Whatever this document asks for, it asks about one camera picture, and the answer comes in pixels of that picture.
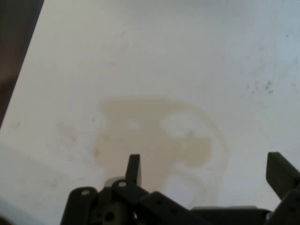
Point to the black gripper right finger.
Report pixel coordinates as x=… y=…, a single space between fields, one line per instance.
x=280 y=171

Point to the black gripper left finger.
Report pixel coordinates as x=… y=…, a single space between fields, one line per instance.
x=132 y=168

